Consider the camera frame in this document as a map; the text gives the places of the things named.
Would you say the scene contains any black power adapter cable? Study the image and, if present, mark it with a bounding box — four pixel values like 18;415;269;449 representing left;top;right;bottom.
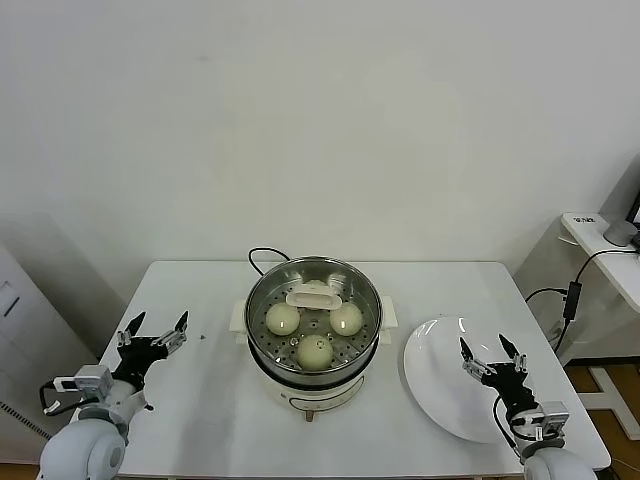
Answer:
523;249;640;354

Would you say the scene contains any stainless steel steamer basket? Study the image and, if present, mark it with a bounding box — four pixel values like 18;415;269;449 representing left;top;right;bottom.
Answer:
245;255;385;378

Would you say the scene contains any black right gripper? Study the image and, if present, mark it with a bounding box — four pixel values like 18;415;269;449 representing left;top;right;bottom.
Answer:
458;333;542;414

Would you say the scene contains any white electric cooker base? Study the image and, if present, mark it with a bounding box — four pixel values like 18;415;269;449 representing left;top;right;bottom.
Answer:
228;294;401;424

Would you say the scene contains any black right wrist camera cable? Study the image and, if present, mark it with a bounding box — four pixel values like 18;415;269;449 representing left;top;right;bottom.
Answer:
492;397;526;454

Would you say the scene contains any black cooker power cord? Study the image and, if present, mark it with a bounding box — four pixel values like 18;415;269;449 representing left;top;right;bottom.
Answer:
248;246;295;277

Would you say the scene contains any grey monitor stand base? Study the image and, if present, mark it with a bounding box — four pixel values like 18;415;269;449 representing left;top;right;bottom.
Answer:
603;217;635;246

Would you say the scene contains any round glass pot lid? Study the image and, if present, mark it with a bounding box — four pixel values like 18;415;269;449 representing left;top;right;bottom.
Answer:
245;254;385;374

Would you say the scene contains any black left wrist camera cable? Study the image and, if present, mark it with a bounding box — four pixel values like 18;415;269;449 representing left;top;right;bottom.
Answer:
40;379;76;417

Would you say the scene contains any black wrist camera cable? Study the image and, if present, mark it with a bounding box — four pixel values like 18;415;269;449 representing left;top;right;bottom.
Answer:
40;379;76;417
492;397;526;454

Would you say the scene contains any white side desk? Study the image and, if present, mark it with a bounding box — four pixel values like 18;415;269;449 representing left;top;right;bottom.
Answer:
558;212;640;427

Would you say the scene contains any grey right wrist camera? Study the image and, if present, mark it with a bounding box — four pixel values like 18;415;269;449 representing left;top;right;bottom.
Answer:
531;399;571;442

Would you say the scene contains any white cabinet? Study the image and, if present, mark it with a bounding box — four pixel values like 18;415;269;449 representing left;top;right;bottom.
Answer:
0;239;101;442

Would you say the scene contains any white round plate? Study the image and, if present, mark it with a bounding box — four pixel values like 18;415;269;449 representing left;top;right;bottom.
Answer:
403;315;540;444

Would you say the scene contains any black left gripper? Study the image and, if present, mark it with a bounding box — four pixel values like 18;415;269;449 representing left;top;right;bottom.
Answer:
111;310;191;387

